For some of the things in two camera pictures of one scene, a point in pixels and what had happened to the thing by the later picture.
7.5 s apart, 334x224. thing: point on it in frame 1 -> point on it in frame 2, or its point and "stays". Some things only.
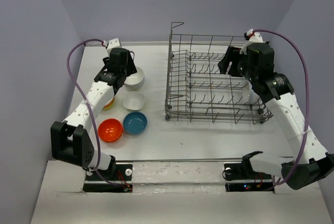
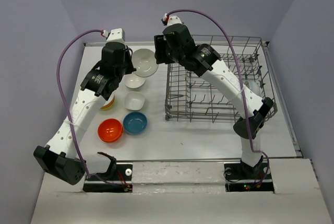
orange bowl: [110, 130] stays
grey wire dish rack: [197, 90] stays
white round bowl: [135, 80] -> [145, 61]
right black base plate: [240, 177] stays
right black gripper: [233, 54] -> [160, 44]
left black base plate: [100, 181] stays
